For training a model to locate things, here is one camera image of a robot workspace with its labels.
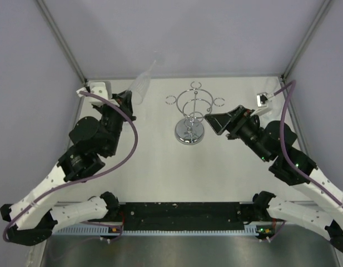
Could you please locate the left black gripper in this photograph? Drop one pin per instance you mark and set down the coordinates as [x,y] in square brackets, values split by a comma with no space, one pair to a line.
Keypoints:
[125,100]

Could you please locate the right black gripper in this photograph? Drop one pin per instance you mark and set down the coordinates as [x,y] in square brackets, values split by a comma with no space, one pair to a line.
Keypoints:
[238,117]

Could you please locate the clear fluted wine glass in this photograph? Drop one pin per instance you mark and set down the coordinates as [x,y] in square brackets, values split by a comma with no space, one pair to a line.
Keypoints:
[141,83]

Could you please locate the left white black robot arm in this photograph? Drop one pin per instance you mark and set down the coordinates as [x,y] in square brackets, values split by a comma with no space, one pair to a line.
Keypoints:
[36,217]

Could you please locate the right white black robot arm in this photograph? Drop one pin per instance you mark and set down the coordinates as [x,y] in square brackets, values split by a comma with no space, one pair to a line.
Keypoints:
[298,171]

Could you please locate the chrome wine glass rack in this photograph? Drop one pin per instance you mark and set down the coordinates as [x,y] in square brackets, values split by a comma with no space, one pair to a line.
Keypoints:
[193,104]

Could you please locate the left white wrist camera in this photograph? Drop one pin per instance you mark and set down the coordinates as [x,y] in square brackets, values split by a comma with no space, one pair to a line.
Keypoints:
[102,89]

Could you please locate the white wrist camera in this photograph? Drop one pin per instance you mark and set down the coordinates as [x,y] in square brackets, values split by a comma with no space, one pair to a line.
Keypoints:
[264,103]
[102,89]

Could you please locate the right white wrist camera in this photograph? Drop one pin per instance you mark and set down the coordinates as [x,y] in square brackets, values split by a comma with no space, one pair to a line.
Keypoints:
[264,103]

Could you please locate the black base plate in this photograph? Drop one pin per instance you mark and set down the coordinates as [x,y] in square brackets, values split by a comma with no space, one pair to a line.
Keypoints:
[185,216]

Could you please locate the aluminium frame post left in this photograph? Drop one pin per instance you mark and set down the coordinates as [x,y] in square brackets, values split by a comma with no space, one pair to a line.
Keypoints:
[52,25]

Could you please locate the aluminium frame post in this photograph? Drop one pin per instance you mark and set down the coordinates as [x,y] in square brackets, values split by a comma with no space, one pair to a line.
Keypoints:
[307,38]
[52,25]

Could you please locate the aluminium frame post right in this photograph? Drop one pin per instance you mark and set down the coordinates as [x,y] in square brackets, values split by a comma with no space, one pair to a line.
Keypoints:
[307,38]

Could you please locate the grey slotted cable duct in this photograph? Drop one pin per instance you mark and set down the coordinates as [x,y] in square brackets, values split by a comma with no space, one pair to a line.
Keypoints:
[90,230]

